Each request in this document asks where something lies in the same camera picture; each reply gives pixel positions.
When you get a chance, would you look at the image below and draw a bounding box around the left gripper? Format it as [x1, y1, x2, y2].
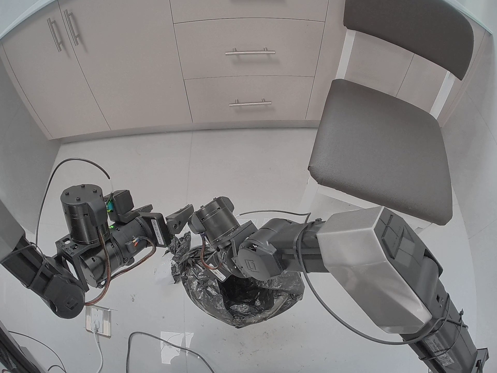
[111, 204, 195, 266]

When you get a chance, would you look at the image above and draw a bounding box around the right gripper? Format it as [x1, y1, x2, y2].
[202, 247, 238, 285]

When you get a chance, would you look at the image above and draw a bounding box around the black plastic bag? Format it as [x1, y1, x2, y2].
[163, 231, 306, 330]

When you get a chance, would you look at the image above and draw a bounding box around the beige cabinet with drawers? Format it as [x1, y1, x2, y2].
[0, 0, 491, 144]

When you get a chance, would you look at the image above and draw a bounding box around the grey and white chair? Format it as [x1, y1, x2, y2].
[308, 0, 475, 233]

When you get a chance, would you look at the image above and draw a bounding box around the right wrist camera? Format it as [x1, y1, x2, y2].
[188, 210, 206, 237]

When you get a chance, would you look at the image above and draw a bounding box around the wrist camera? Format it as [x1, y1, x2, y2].
[109, 188, 137, 224]
[188, 210, 206, 237]

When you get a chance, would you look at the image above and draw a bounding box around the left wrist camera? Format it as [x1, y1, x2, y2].
[109, 188, 137, 224]

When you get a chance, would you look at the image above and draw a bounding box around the grey cable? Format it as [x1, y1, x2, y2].
[7, 329, 66, 373]
[126, 330, 219, 373]

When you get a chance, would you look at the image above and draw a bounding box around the black cable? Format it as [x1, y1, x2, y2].
[33, 158, 112, 248]
[238, 209, 464, 345]

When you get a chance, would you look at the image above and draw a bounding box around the white cable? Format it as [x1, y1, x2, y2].
[91, 320, 105, 373]

